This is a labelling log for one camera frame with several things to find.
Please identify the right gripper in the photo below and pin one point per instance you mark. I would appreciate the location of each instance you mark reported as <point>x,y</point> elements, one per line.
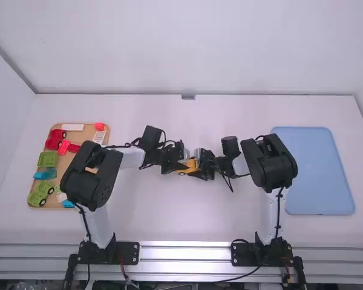
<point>207,166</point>

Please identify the small white toy brick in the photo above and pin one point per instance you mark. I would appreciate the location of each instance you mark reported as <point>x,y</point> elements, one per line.
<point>61,197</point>

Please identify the blue mat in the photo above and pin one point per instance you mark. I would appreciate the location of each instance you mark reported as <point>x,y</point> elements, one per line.
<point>314,169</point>

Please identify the red toy car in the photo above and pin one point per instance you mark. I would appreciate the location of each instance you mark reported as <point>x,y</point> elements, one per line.
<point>56,139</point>

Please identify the yellow toy car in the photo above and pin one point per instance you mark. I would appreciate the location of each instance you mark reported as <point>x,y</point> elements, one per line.
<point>190,166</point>

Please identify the tan tray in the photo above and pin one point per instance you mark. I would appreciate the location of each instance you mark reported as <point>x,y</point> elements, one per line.
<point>78,136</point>

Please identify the red toy brick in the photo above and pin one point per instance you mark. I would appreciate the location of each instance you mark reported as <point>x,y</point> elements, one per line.
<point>100,126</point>

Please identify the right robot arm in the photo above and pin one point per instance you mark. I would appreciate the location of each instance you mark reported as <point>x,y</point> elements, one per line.
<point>272,163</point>

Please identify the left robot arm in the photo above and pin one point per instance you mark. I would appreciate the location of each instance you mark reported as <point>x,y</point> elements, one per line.
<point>90,175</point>

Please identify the silver rails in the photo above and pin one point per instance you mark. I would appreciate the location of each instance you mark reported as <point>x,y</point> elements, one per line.
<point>184,250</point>

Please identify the green toy car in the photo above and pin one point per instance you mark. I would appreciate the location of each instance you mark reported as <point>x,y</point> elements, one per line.
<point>40,194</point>

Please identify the pink toy brick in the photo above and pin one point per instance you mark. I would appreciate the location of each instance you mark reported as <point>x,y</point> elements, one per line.
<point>68,147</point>

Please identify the cyan toy brick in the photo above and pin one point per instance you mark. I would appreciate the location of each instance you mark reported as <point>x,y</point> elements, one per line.
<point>67,204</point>

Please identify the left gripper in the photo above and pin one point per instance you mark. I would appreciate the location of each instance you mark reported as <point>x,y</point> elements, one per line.
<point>171,157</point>

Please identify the white striped toy brick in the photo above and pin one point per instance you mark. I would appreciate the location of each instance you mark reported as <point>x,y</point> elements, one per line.
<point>100,137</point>

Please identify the pale green toy brick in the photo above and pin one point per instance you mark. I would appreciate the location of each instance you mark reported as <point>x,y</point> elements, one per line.
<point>58,189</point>

